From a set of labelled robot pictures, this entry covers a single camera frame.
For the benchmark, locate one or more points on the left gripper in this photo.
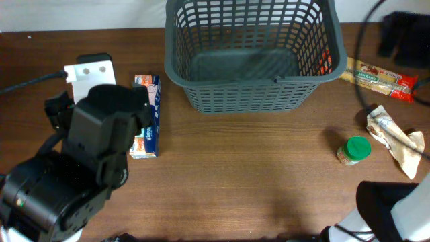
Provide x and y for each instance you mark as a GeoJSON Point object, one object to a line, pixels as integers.
{"type": "Point", "coordinates": [60, 111]}

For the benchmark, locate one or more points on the brown paper bag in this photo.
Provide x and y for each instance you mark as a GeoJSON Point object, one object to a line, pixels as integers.
{"type": "Point", "coordinates": [405, 148]}

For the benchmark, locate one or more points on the green lidded small jar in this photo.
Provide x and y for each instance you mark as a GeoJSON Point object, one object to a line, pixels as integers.
{"type": "Point", "coordinates": [354, 150]}

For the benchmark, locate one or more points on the grey plastic shopping basket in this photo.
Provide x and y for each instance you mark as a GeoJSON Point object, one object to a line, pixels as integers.
{"type": "Point", "coordinates": [235, 56]}

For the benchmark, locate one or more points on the San Remo spaghetti packet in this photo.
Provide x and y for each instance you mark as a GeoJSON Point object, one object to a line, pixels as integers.
{"type": "Point", "coordinates": [395, 85]}

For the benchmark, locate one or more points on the Kleenex tissue multipack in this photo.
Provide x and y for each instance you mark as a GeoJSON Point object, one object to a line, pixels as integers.
{"type": "Point", "coordinates": [146, 145]}

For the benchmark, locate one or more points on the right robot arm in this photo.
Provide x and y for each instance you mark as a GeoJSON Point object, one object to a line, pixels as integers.
{"type": "Point", "coordinates": [388, 211]}

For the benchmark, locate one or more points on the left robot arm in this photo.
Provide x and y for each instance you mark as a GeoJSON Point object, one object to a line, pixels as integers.
{"type": "Point", "coordinates": [54, 194]}

